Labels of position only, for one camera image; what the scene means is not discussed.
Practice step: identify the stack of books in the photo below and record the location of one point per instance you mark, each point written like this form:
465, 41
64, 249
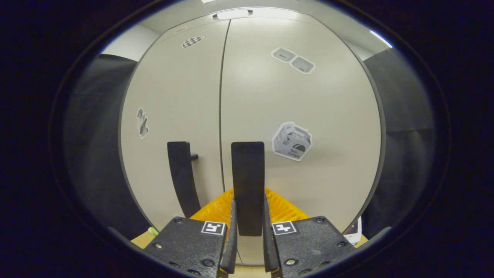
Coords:
354, 231

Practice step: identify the grey cabinet drawer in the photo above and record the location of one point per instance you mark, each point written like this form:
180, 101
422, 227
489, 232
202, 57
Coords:
270, 12

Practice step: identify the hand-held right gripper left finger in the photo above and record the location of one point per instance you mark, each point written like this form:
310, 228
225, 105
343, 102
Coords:
233, 247

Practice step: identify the black backdrop cloth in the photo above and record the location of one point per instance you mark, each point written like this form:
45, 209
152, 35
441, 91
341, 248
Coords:
409, 162
96, 146

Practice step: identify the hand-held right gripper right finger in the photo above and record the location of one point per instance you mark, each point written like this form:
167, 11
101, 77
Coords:
268, 247

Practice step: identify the grey shoe cabinet door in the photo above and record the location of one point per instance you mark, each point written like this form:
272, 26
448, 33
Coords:
328, 108
177, 96

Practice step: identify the small green pink toy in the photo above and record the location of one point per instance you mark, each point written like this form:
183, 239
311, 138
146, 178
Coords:
153, 231

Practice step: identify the grey double-door shoe cabinet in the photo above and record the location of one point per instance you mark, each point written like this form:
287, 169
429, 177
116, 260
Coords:
383, 146

